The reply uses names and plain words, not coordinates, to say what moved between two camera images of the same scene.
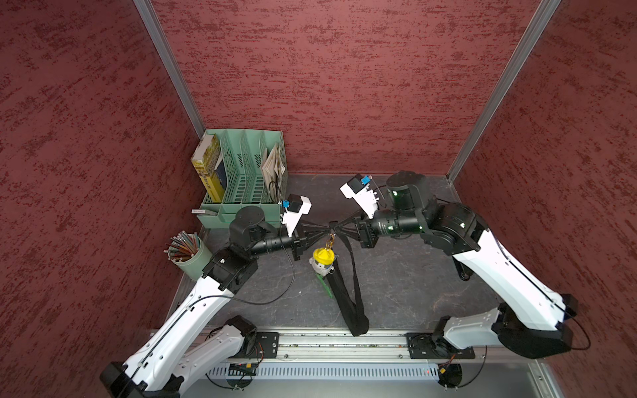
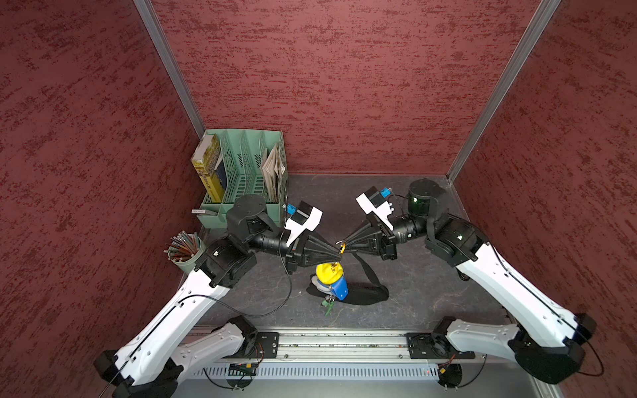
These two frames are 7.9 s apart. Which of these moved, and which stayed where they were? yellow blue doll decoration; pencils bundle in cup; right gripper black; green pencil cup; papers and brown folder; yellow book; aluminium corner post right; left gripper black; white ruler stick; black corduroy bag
Moved: yellow blue doll decoration; right gripper black; left gripper black; black corduroy bag
Stayed: yellow book; white ruler stick; pencils bundle in cup; papers and brown folder; green pencil cup; aluminium corner post right
